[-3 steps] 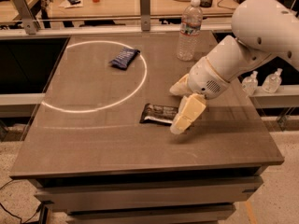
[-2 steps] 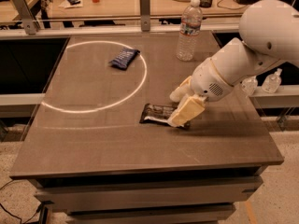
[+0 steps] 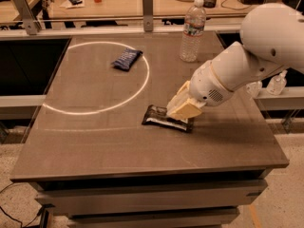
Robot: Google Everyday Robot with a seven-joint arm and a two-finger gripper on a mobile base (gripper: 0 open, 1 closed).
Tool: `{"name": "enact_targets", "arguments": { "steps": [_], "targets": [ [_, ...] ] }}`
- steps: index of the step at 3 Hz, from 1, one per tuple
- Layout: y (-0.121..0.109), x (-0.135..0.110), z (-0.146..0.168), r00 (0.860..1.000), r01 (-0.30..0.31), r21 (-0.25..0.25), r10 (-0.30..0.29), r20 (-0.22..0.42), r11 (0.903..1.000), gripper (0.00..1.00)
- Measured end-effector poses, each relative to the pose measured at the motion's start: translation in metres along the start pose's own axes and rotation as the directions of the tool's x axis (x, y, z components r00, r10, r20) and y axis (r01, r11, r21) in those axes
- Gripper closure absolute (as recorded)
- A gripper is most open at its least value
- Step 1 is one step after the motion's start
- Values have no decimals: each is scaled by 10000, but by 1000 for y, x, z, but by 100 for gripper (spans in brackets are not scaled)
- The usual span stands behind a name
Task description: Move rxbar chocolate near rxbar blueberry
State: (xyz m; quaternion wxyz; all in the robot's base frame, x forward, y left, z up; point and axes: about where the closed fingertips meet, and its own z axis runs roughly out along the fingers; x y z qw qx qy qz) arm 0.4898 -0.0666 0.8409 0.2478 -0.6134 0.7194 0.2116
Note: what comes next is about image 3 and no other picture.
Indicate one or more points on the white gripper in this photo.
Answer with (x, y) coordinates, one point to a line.
(205, 85)

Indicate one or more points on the black chocolate rxbar packet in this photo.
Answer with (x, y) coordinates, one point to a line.
(157, 115)

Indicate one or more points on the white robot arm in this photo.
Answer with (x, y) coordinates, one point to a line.
(272, 39)

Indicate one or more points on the blue blueberry rxbar packet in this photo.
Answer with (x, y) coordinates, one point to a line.
(127, 59)

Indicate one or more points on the small clear sanitizer bottle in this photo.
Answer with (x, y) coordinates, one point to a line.
(254, 88)

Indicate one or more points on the clear plastic water bottle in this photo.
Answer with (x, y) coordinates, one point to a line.
(193, 28)

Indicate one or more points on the grey table drawer base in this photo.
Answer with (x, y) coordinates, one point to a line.
(152, 201)

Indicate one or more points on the black mesh pen cup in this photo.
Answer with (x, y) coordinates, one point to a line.
(209, 3)

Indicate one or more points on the grey metal bracket middle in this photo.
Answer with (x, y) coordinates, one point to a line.
(147, 15)

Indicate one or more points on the grey metal bracket left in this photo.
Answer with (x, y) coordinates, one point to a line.
(31, 24)

